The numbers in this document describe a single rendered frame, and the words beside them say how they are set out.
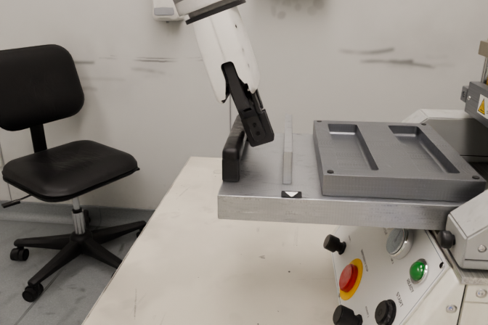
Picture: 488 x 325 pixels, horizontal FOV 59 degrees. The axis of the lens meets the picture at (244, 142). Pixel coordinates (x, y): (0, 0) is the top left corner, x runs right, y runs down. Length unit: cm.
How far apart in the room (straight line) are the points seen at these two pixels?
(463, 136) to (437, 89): 133
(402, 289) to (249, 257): 30
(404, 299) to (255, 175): 21
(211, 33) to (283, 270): 41
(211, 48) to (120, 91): 166
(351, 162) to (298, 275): 25
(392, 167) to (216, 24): 25
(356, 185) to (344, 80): 151
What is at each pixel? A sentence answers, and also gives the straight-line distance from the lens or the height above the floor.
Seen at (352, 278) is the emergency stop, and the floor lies 80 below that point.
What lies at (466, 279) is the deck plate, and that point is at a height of 93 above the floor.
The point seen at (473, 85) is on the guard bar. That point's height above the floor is 105.
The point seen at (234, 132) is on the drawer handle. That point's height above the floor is 101.
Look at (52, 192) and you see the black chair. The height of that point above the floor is 47.
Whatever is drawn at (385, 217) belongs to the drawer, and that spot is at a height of 95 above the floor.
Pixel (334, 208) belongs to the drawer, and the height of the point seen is 96.
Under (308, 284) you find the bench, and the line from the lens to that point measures 71.
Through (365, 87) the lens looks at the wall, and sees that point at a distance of 198.
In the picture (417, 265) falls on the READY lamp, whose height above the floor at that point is 90.
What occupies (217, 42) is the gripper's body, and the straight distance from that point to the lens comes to 48.
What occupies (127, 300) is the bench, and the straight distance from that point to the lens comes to 69.
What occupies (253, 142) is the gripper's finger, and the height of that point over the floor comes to 99.
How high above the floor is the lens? 118
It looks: 20 degrees down
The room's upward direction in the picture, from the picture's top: straight up
